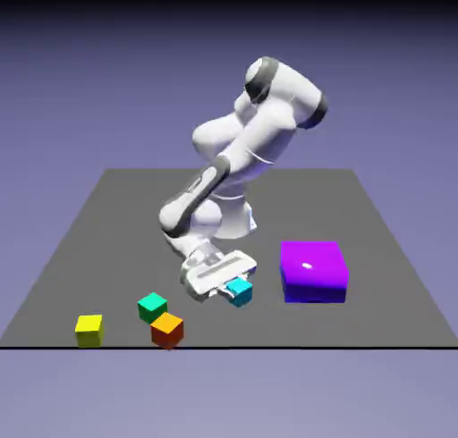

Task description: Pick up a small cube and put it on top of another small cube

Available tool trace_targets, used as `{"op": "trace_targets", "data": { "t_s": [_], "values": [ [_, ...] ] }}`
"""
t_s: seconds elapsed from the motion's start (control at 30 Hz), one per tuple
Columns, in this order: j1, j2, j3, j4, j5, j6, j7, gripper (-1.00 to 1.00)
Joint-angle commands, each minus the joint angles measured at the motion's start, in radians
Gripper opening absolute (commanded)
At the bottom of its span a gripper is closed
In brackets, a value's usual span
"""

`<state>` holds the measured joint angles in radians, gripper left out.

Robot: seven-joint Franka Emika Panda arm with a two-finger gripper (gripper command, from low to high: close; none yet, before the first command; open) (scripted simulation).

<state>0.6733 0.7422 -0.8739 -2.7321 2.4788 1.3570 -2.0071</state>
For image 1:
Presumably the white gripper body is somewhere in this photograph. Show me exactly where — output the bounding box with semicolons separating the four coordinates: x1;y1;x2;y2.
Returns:
179;249;258;302

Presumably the small cyan cube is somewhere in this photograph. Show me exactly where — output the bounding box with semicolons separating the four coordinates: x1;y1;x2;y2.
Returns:
225;277;254;307

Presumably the small orange cube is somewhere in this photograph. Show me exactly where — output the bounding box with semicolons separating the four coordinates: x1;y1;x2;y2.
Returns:
149;311;185;350

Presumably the small green cube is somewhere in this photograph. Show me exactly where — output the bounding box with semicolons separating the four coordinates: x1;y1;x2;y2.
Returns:
137;291;168;324

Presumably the small yellow cube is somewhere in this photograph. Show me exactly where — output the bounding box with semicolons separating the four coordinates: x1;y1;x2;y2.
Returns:
74;314;106;349

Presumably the large purple box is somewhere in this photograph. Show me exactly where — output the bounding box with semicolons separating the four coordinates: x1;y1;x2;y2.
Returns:
279;240;350;304

